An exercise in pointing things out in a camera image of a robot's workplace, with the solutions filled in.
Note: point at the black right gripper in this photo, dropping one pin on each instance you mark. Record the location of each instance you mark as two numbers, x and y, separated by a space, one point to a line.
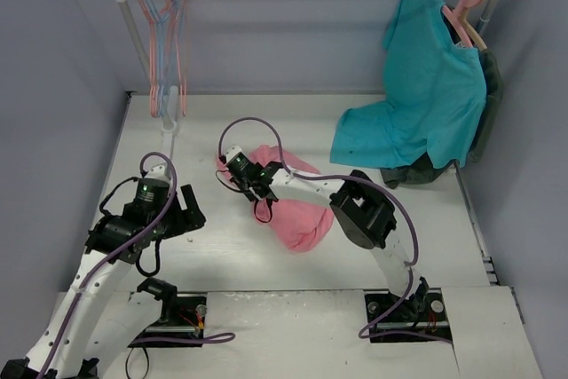
248 185

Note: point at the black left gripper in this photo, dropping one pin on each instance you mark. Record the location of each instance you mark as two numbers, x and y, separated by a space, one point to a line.
185 215

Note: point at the pink t shirt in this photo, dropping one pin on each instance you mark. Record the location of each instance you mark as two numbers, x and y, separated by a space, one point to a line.
299 226

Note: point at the pink wire hanger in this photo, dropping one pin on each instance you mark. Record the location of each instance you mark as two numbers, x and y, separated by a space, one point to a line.
156 17
174 72

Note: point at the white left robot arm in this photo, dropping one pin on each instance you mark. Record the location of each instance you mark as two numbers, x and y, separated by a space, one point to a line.
78 343

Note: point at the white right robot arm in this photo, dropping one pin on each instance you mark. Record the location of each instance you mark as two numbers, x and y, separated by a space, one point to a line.
362 208

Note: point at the teal t shirt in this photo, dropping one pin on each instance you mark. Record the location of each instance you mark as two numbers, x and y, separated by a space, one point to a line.
434 97

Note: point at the thick beige hanger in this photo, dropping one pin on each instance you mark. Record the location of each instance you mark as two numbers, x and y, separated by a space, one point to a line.
475 38

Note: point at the thick pink hanger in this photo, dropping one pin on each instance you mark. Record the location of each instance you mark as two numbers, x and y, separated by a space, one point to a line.
458 20

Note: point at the dark green garment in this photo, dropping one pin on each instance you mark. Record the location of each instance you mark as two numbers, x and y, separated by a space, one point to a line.
422 171

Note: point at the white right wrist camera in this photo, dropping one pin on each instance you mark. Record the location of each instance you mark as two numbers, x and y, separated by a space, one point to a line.
231 154

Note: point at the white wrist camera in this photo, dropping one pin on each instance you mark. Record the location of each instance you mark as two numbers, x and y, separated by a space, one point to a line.
159 172
231 154

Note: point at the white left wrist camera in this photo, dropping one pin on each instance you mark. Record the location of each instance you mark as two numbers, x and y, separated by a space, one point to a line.
159 172

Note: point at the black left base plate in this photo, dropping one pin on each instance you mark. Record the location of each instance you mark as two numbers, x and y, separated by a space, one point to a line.
184 328

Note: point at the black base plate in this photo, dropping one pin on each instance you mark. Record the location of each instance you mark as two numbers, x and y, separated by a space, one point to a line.
184 328
430 324

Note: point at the blue wire hanger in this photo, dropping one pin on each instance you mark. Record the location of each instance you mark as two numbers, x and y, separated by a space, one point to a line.
160 19

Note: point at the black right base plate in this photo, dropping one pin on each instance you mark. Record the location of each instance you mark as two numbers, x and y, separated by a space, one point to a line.
430 324

